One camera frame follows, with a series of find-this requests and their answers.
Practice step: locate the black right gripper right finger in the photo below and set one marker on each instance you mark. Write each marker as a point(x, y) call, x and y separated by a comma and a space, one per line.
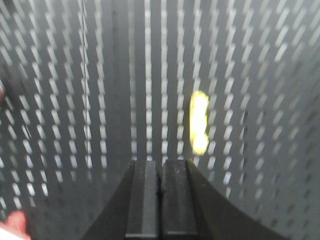
point(192, 209)

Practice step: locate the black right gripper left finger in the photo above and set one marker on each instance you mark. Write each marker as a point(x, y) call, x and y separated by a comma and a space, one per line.
point(132, 211)

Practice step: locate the black perforated pegboard panel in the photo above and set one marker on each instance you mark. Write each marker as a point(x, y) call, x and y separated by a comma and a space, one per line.
point(110, 81)

